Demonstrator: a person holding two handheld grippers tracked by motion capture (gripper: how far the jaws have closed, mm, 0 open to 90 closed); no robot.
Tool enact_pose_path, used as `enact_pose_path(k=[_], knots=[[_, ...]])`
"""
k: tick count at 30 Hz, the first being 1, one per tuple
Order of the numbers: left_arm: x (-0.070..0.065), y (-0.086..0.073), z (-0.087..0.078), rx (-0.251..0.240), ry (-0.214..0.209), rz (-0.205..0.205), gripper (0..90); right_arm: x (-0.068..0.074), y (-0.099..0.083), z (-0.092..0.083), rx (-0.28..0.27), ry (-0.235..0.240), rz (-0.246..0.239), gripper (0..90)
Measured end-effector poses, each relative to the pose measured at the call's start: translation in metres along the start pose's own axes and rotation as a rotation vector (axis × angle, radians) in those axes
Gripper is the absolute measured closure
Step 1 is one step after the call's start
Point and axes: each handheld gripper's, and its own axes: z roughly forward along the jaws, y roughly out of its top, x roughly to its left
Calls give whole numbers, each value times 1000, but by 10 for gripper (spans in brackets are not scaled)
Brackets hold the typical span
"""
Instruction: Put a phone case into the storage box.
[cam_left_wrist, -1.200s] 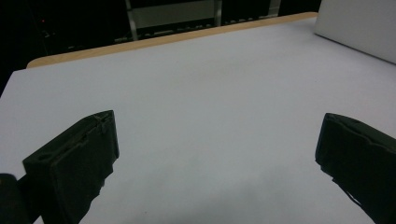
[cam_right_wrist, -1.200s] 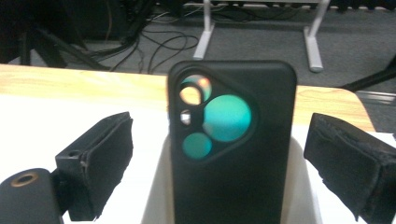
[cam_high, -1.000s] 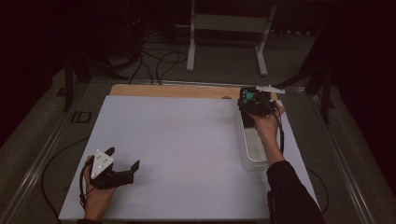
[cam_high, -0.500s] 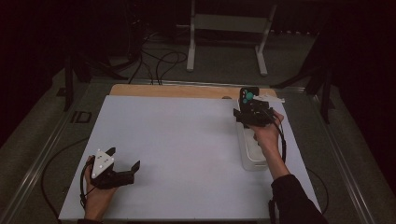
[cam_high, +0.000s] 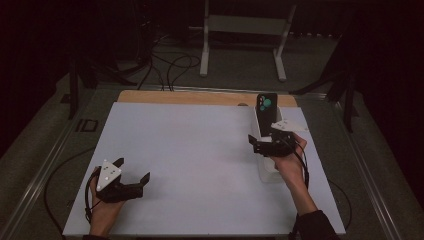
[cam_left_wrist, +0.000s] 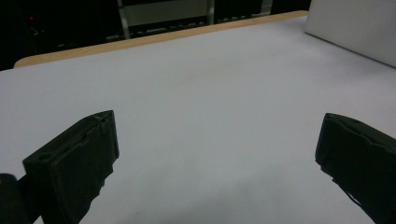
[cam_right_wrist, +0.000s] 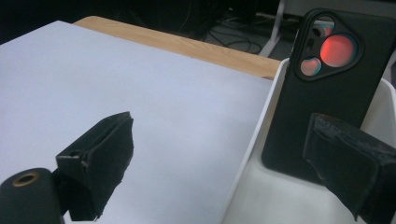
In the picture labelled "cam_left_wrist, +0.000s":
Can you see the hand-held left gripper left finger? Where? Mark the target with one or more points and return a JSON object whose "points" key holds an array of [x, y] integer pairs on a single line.
{"points": [[71, 161]]}

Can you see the white table mat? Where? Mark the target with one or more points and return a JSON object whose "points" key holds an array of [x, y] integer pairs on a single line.
{"points": [[202, 102]]}

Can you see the white plastic box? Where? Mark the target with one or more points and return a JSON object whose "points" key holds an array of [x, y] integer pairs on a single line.
{"points": [[358, 28]]}

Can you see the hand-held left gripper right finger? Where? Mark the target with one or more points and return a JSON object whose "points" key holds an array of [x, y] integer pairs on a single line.
{"points": [[361, 161]]}

